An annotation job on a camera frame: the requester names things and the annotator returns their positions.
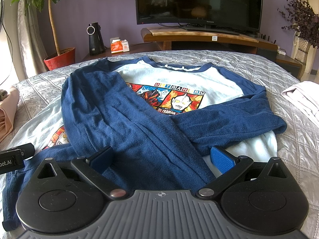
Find orange tissue pack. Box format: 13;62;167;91
110;38;130;55

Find beige curtain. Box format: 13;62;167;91
16;0;49;80

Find pink folded garment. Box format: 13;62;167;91
0;86;20;142

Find black cylindrical appliance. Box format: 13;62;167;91
86;23;105;56

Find white folded garment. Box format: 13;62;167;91
281;81;319;127

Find black standing fan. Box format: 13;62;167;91
0;0;5;34

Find wooden television stand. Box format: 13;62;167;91
141;27;278;51

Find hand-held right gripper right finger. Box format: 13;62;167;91
196;146;289;200

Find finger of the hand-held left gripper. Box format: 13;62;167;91
12;143;35;160

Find dark low cabinet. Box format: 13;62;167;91
257;46;303;74

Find white and blue printed shirt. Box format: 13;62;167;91
1;56;287;227

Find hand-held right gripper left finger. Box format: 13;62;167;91
37;146;126;200

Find potted tree in red pot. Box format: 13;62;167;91
11;0;78;71

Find dried purple plant in vase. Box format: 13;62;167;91
278;0;319;75

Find black television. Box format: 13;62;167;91
135;0;264;34

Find dark low side table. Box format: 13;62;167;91
82;43;160;61

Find black router with antennas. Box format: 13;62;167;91
259;33;278;46

